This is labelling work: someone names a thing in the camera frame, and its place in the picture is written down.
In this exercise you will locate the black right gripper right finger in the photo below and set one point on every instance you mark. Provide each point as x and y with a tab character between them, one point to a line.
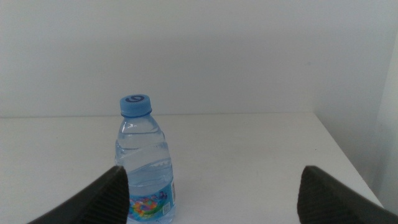
326	202

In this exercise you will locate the clear water bottle blue cap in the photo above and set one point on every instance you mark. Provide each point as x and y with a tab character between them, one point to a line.
144	149

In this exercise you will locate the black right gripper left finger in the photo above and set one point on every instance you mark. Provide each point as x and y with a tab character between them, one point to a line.
102	202

